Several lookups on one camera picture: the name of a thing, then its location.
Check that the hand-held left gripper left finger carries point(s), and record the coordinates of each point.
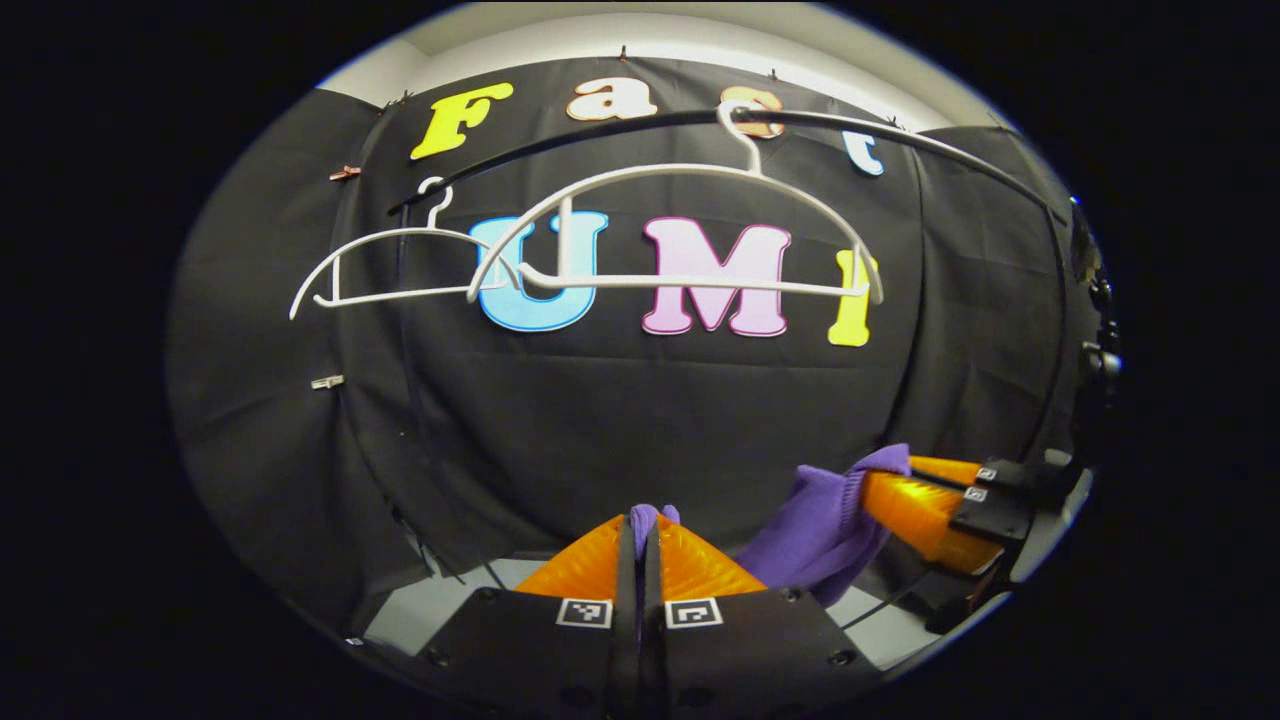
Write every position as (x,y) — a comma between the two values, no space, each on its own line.
(625,620)

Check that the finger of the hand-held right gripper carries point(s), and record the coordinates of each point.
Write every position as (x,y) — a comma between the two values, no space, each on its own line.
(1005,476)
(930,515)

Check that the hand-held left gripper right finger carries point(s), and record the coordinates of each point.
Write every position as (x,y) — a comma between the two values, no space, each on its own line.
(652,620)

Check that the purple button-up shirt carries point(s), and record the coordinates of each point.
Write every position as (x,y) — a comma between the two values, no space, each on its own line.
(820,530)

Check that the white plastic hanger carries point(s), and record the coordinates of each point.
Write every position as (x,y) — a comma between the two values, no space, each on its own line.
(400,236)
(700,172)

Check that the dark equipment stand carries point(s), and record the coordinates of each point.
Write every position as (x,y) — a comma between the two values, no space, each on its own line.
(1095,300)

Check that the black backdrop cloth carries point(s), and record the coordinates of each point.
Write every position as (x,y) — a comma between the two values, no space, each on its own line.
(600,420)

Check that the silver clip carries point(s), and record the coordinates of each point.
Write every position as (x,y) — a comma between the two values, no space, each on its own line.
(327,382)

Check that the copper clip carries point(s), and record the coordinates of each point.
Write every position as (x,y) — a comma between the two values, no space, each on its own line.
(345,173)

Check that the black clothes rail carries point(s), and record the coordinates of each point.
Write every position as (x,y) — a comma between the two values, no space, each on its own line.
(620,124)

